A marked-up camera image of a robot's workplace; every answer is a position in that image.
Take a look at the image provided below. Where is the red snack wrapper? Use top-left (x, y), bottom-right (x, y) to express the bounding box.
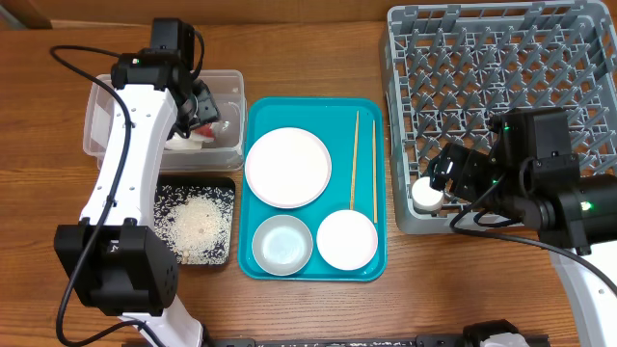
top-left (195, 123), bottom-right (218, 141)

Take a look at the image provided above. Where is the white napkin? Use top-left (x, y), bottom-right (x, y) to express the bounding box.
top-left (165, 133), bottom-right (214, 150)

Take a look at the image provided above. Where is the cream white cup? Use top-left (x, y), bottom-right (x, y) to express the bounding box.
top-left (411, 176), bottom-right (444, 214)

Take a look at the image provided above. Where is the white rice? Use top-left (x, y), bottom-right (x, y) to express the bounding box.
top-left (153, 183), bottom-right (235, 265)

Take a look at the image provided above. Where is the grey bowl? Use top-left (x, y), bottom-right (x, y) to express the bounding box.
top-left (252, 215), bottom-right (313, 277)

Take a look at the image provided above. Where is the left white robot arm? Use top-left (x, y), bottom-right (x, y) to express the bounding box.
top-left (54, 18), bottom-right (220, 346)

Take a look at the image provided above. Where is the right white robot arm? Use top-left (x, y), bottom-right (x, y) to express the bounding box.
top-left (425, 108), bottom-right (616, 346)

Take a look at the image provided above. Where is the clear plastic bin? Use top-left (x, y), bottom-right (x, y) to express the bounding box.
top-left (83, 69), bottom-right (247, 173)

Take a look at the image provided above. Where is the cardboard box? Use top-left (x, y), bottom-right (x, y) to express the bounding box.
top-left (0, 0), bottom-right (546, 30)

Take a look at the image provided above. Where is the black rectangular tray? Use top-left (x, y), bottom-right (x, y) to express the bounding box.
top-left (152, 173), bottom-right (237, 267)

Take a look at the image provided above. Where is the grey dish rack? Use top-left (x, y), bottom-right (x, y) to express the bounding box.
top-left (380, 1), bottom-right (616, 235)

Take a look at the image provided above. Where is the large pink plate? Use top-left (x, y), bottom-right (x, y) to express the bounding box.
top-left (245, 127), bottom-right (332, 209)

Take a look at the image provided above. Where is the right wooden chopstick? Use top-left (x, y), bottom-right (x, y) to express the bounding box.
top-left (371, 120), bottom-right (378, 225)

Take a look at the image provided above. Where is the wooden chopstick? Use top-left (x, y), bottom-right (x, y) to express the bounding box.
top-left (371, 120), bottom-right (378, 225)
top-left (349, 110), bottom-right (360, 210)

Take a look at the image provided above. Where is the left wooden chopstick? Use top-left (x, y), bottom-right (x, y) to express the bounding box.
top-left (349, 110), bottom-right (360, 210)

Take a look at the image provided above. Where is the small pink bowl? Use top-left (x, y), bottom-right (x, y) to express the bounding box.
top-left (316, 209), bottom-right (378, 271)

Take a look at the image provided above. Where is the teal plastic tray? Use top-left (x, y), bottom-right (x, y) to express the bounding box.
top-left (237, 97), bottom-right (388, 281)

